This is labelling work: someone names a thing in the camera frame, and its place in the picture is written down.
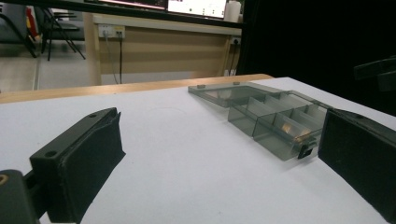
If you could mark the white roll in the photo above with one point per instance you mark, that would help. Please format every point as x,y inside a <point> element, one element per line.
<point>233,11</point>

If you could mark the black folding chair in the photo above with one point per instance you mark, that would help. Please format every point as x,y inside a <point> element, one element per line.
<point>59,31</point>

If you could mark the black curtain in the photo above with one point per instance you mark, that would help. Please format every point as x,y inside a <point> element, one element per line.
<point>311,40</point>

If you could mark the light wooden desk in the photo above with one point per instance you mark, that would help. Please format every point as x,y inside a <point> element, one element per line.
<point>171,53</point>

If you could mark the wooden table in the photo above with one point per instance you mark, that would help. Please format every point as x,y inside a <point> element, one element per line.
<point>93,90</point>

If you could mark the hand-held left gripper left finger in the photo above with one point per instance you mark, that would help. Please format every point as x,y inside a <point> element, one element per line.
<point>77,161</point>

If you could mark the white wall power socket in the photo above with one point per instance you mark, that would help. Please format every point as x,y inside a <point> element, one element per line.
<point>111,31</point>

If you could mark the small white power socket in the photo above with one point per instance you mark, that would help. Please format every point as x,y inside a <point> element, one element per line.
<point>236,40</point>

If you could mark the computer monitor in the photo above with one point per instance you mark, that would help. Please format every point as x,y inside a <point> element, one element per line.
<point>197,7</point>

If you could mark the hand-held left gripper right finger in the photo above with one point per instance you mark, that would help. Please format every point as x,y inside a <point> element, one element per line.
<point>358,152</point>

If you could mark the white table cover board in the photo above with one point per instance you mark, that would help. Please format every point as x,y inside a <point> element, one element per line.
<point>186,171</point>

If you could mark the black and orange battery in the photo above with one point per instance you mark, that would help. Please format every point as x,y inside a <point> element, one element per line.
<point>286,127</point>
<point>303,134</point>

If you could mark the grey transparent compartment storage box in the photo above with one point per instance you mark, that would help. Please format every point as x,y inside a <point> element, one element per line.
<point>264,124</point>

